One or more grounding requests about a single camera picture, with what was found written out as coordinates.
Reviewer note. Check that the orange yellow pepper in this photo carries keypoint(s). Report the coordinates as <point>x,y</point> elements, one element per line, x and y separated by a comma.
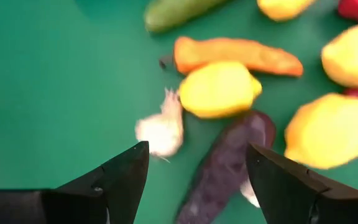
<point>235,53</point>

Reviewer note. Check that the purple eggplant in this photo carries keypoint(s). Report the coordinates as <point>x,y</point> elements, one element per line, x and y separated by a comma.
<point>222,168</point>

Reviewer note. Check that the white garlic bulb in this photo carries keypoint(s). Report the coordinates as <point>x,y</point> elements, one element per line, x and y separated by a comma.
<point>249,194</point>
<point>162,130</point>

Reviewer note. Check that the dark green cucumber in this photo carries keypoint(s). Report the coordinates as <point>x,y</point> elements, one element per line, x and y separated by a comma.
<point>172,12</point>

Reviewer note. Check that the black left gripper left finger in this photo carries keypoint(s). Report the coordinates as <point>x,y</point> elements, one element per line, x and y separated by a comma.
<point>104,199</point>

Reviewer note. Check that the yellow lemon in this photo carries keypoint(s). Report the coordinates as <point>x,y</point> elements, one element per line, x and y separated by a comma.
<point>283,7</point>
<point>217,90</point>
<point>353,56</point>
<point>331,130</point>

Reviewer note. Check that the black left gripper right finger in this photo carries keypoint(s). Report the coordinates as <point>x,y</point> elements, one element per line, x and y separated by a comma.
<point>291,196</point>

